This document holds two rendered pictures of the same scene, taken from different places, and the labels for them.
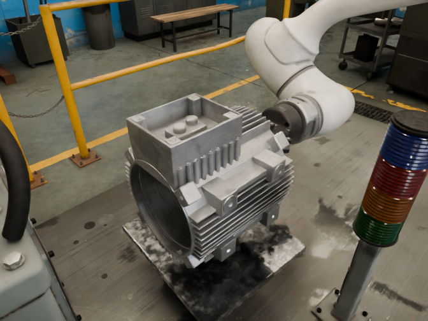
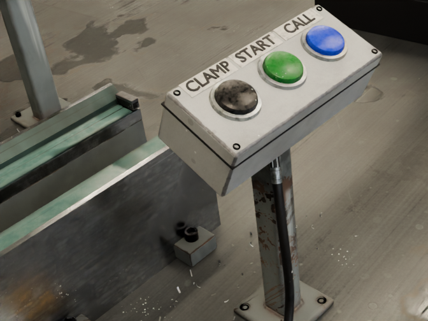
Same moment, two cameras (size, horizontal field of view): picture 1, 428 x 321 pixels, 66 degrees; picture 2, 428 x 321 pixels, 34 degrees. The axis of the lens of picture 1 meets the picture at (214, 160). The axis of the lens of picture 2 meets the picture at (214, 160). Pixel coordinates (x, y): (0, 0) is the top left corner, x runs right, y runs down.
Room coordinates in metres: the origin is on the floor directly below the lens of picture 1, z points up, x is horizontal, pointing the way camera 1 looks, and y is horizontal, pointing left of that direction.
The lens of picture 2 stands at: (-0.56, -0.47, 1.31)
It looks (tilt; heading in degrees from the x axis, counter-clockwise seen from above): 35 degrees down; 0
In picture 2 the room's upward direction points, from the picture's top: 8 degrees counter-clockwise
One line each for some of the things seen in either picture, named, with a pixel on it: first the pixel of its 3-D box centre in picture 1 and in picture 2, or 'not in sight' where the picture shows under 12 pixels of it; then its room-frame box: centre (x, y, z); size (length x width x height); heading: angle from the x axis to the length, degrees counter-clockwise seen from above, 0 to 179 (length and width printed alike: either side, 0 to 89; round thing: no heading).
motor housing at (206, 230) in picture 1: (209, 180); not in sight; (0.42, 0.01, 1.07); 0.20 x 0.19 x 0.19; 132
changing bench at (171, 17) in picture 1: (197, 27); not in sight; (5.07, 0.23, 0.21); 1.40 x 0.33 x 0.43; 133
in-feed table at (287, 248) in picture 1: (211, 255); not in sight; (0.44, 0.01, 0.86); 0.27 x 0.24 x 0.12; 40
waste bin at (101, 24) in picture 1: (98, 24); not in sight; (4.82, 1.60, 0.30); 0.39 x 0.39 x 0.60
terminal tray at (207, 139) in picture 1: (186, 139); not in sight; (0.39, 0.04, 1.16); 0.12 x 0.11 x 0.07; 132
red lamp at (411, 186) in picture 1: (399, 171); not in sight; (0.34, -0.24, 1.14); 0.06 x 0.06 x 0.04
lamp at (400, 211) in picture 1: (388, 197); not in sight; (0.34, -0.24, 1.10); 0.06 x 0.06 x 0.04
